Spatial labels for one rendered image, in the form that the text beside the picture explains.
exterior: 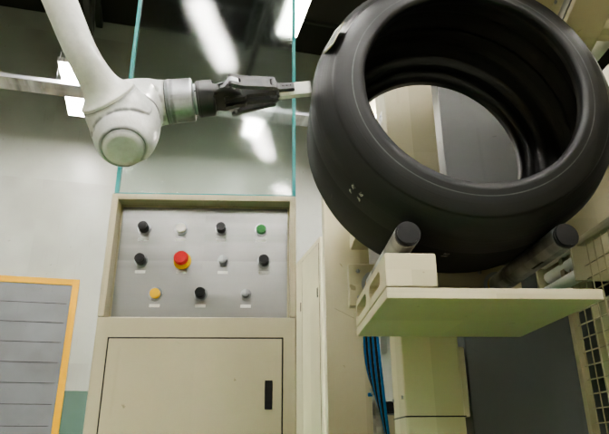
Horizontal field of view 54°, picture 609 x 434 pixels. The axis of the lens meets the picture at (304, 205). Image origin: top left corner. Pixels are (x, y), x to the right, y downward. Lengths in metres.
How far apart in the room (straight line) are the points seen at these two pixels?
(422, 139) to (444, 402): 0.64
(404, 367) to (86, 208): 9.56
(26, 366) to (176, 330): 8.43
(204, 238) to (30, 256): 8.76
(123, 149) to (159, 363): 0.80
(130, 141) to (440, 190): 0.53
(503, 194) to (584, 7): 0.63
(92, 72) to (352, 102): 0.45
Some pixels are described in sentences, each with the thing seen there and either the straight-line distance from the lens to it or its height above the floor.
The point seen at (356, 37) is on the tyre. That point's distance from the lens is 1.19.
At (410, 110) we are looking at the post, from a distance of 1.59.
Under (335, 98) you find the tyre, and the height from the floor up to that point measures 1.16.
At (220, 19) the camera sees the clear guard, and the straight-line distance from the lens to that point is 2.19.
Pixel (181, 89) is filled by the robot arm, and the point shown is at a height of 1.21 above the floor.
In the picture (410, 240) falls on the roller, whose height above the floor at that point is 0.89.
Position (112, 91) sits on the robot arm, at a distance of 1.07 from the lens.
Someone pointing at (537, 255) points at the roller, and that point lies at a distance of 1.20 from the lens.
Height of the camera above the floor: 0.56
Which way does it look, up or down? 22 degrees up
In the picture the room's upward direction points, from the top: straight up
